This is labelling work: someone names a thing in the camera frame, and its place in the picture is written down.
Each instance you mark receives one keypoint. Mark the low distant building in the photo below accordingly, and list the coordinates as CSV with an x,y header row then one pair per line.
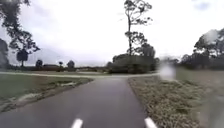
x,y
50,66

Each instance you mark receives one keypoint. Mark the pale crossing path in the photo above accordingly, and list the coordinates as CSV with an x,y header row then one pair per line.
x,y
66,75

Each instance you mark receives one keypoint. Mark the dry grass verge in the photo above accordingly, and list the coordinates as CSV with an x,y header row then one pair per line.
x,y
170,100

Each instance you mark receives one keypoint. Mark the grass beside path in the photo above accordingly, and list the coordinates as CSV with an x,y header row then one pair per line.
x,y
30,85

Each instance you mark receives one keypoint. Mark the overhanging dark tree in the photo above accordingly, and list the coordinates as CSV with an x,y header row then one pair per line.
x,y
15,28

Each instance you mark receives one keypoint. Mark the dense dark bush clump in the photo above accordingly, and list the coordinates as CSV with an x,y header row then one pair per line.
x,y
133,64

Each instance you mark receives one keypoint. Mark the small distant tree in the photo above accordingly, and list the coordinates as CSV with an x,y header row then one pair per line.
x,y
39,63
70,64

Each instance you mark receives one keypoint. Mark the robot's own part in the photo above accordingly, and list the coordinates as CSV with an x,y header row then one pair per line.
x,y
150,123
77,123

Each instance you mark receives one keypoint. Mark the grey asphalt path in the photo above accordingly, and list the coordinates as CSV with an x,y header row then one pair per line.
x,y
106,103

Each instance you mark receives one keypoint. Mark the stand of dark trees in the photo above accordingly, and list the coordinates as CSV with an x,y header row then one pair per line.
x,y
208,53

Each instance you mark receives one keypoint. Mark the tall thin tree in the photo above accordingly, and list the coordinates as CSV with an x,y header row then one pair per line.
x,y
130,33

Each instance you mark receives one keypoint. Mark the small round-crowned tree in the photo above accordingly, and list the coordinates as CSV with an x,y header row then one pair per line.
x,y
22,55

